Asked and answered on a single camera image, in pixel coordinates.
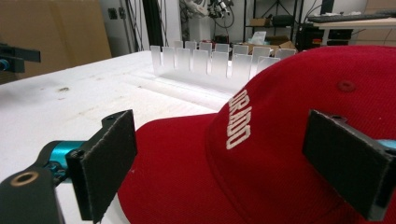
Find white plastic bag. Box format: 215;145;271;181
249;30;268;46

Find open cardboard box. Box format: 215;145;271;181
238;35;297;56

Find small cardboard box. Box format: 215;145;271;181
249;17;272;28

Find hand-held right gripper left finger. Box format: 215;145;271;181
65;108;138;224

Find white machine with cables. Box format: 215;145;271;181
181;0;236;30

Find red baseball cap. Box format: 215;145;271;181
117;45;396;224

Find large cardboard sheet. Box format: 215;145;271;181
0;0;113;86

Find black hanging cables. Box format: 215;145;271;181
124;0;143;52

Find light wooden desk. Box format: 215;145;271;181
306;17;396;47

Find frosted acrylic slotted rack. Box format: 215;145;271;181
149;40;297;82

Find black keyboard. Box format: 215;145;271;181
306;12;396;24

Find black metal shelf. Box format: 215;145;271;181
243;0;305;51

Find dark wall socket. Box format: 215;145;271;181
107;7;127;21

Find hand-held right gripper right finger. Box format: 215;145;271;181
302;108;396;222

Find black computer case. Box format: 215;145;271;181
294;23;325;52

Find black upright post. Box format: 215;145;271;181
142;0;165;49

